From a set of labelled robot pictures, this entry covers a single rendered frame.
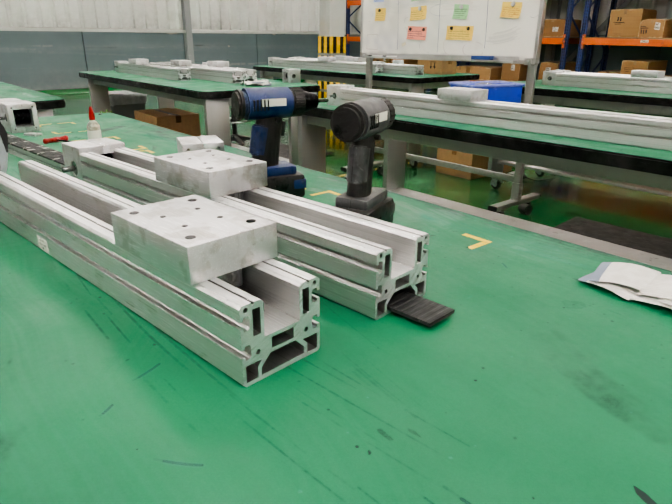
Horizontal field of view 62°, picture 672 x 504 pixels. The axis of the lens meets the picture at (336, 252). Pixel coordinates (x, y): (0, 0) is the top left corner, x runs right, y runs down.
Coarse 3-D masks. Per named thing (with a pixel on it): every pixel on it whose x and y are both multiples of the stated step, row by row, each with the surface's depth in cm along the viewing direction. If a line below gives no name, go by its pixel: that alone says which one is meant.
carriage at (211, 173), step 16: (160, 160) 90; (176, 160) 89; (192, 160) 89; (208, 160) 89; (224, 160) 89; (240, 160) 89; (256, 160) 89; (160, 176) 92; (176, 176) 88; (192, 176) 85; (208, 176) 82; (224, 176) 84; (240, 176) 86; (256, 176) 88; (192, 192) 86; (208, 192) 83; (224, 192) 84; (240, 192) 88
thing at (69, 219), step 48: (0, 192) 94; (48, 192) 98; (96, 192) 86; (48, 240) 82; (96, 240) 69; (144, 288) 63; (192, 288) 55; (240, 288) 62; (288, 288) 56; (192, 336) 57; (240, 336) 51; (288, 336) 56
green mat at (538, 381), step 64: (64, 128) 199; (128, 128) 200; (0, 256) 84; (448, 256) 85; (512, 256) 85; (576, 256) 85; (0, 320) 65; (64, 320) 65; (128, 320) 65; (320, 320) 65; (384, 320) 65; (448, 320) 66; (512, 320) 66; (576, 320) 66; (640, 320) 66; (0, 384) 53; (64, 384) 53; (128, 384) 53; (192, 384) 53; (256, 384) 53; (320, 384) 53; (384, 384) 53; (448, 384) 53; (512, 384) 54; (576, 384) 54; (640, 384) 54; (0, 448) 45; (64, 448) 45; (128, 448) 45; (192, 448) 45; (256, 448) 45; (320, 448) 45; (384, 448) 45; (448, 448) 45; (512, 448) 45; (576, 448) 45; (640, 448) 45
